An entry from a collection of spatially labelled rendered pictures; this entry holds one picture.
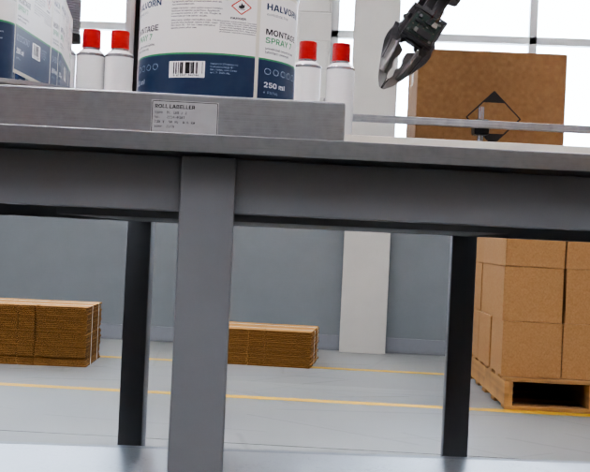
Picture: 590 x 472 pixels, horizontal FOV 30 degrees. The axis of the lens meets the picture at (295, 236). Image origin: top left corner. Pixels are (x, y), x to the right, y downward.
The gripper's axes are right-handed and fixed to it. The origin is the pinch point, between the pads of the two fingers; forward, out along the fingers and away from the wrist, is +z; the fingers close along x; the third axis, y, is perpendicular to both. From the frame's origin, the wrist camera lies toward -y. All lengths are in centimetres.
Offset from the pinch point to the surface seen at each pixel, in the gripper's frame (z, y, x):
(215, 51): 21, 70, -22
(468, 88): -12.0, -18.7, 15.8
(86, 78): 29, 2, -46
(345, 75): 3.2, 2.3, -6.9
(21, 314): 133, -386, -78
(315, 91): 8.6, 1.9, -9.9
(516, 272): -17, -296, 111
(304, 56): 4.2, 1.4, -14.8
